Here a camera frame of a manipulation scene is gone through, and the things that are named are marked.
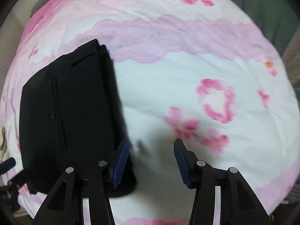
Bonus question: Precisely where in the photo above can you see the green curtain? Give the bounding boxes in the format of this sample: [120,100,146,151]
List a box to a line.
[231,0,299,55]

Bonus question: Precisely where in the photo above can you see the black pants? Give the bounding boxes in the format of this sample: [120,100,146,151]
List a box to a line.
[19,40,126,194]

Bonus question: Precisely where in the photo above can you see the pink floral duvet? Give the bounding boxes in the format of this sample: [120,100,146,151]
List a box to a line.
[1,0,299,224]

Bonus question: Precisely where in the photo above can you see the beige cloth item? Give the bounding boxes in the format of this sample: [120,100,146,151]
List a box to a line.
[0,127,10,164]

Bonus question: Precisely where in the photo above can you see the beige curtain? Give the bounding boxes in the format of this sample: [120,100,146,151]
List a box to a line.
[282,27,300,85]

